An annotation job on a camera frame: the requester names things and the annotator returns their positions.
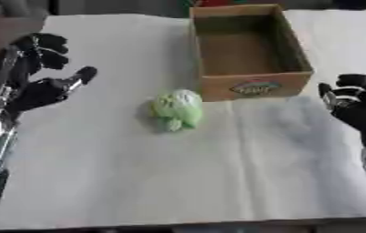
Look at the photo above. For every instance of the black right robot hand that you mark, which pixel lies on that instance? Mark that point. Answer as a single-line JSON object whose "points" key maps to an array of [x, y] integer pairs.
{"points": [[359, 109]]}

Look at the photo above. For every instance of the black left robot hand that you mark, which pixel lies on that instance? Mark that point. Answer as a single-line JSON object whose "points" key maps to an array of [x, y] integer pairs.
{"points": [[37, 91]]}

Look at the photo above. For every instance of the tan cardboard box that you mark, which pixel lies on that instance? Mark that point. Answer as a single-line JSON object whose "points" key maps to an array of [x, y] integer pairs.
{"points": [[247, 54]]}

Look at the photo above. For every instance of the green toy cabbage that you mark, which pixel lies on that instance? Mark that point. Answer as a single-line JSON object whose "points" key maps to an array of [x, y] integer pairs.
{"points": [[178, 109]]}

